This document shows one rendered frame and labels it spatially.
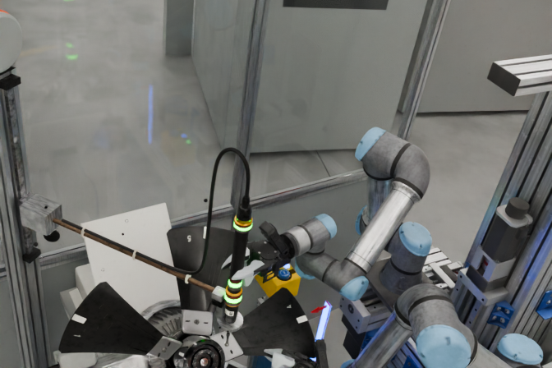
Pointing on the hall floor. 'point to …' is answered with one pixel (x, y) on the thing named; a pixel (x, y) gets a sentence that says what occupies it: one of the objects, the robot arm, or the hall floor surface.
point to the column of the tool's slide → (16, 268)
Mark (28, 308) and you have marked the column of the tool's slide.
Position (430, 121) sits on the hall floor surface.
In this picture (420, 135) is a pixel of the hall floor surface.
